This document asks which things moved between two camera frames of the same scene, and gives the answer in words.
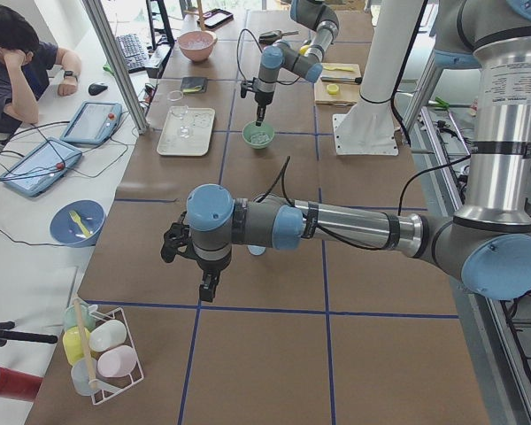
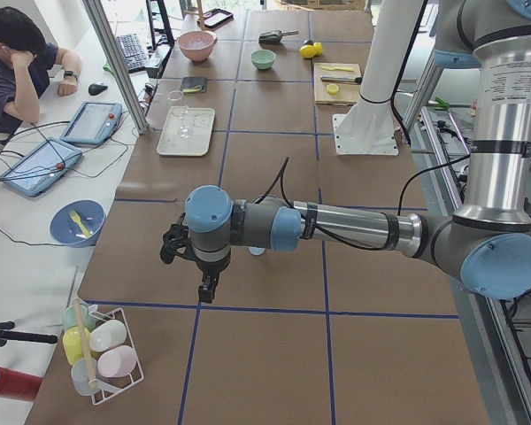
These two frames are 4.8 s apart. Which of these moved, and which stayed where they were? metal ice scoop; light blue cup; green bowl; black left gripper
Moved: green bowl
Stayed: metal ice scoop; light blue cup; black left gripper
